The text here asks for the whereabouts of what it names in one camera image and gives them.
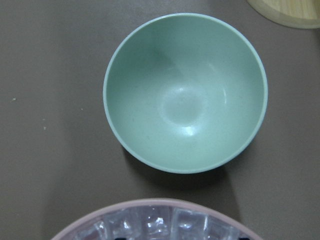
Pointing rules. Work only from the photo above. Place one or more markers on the green empty bowl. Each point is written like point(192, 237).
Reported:
point(185, 93)

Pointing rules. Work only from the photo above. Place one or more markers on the pink bowl of ice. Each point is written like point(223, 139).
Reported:
point(156, 219)

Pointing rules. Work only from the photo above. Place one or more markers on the wooden cup stand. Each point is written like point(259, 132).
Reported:
point(300, 14)

